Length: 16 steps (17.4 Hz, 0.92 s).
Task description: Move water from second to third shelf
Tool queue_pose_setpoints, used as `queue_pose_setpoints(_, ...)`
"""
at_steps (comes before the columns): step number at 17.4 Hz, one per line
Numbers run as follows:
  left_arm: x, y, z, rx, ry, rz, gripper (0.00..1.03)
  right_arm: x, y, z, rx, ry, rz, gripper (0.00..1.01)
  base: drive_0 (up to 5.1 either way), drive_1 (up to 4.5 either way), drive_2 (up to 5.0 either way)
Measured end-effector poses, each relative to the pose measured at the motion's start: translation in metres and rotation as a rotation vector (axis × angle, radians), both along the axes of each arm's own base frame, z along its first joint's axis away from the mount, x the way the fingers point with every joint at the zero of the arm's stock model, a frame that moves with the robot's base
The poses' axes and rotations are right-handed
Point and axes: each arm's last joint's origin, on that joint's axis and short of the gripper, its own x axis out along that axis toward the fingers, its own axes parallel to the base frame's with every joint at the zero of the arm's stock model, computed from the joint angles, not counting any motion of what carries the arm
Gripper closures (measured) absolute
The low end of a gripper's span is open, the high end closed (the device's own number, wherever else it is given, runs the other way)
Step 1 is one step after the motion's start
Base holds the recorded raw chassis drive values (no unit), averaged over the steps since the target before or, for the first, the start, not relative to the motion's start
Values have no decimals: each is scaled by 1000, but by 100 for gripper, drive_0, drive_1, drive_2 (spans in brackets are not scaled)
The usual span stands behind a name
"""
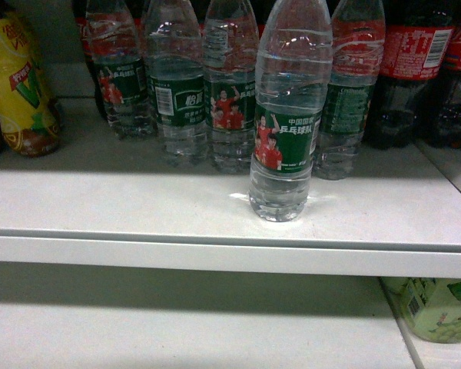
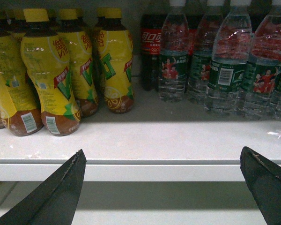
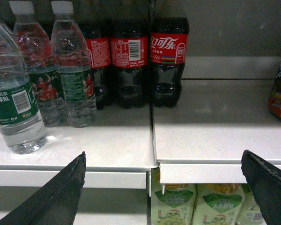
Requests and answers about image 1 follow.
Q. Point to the water bottle athletes label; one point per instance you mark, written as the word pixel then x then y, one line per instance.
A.
pixel 230 44

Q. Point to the yellow lemon tea bottle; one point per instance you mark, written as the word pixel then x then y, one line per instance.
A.
pixel 27 120

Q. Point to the cola bottle red label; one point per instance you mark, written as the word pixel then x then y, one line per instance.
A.
pixel 417 37

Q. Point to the white metal shelf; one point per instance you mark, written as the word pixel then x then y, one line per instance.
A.
pixel 101 201

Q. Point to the clear water bottle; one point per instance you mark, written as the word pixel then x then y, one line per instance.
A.
pixel 293 69

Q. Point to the water bottle far left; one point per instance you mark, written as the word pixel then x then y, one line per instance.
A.
pixel 120 70

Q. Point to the green drink carton pack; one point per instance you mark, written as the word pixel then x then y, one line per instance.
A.
pixel 431 307

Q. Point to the water bottle barcode label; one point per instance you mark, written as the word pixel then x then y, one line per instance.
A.
pixel 173 61

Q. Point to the cola bottle far right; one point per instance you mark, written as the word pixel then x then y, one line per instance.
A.
pixel 443 115

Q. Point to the water bottle right rear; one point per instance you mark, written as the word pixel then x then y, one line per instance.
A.
pixel 358 36

